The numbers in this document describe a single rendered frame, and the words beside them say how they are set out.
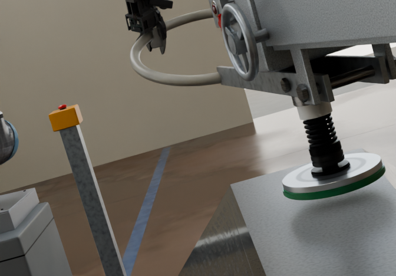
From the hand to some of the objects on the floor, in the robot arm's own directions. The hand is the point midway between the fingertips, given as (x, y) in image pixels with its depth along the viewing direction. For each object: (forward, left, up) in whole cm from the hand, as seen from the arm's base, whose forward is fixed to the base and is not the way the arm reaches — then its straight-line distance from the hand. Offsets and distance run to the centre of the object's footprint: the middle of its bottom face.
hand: (157, 48), depth 232 cm
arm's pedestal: (-65, -4, -128) cm, 144 cm away
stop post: (-47, +92, -125) cm, 162 cm away
